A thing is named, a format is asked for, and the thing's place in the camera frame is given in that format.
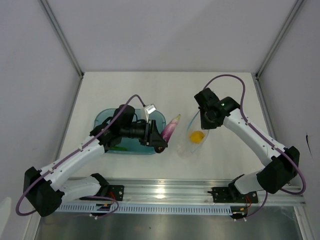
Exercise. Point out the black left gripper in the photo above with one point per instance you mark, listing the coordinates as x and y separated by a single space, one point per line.
156 139

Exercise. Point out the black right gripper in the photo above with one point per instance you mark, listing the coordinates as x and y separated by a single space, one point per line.
205 125

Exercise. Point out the purple toy eggplant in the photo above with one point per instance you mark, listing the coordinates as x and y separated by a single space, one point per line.
170 128

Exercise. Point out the yellow toy orange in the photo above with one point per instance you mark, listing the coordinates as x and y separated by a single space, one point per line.
197 137

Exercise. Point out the clear zip top bag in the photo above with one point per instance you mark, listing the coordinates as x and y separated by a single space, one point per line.
184 147

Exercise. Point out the small green toy chili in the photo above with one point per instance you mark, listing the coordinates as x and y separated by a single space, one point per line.
118 148

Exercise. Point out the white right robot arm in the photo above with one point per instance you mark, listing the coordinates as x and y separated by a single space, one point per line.
280 162

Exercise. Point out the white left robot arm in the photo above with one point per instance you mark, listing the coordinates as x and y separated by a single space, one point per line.
49 187

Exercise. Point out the teal plastic tray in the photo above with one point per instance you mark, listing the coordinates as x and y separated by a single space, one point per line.
133 146

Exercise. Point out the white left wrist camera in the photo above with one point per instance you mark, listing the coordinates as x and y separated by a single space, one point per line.
146 111

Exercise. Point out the aluminium rail base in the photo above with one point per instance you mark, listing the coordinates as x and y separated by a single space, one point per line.
187 192

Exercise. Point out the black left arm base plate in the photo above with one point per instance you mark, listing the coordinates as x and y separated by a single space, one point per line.
115 192

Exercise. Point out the white slotted cable duct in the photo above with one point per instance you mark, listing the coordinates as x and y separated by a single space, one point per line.
162 209

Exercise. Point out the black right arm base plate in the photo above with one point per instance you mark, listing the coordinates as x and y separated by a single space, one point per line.
225 195

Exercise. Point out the right aluminium frame post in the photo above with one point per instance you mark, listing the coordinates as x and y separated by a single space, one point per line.
280 36

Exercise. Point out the aluminium frame post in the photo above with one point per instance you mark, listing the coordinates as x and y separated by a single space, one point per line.
280 36
52 19

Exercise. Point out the left aluminium frame post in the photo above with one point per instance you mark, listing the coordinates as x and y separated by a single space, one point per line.
52 19

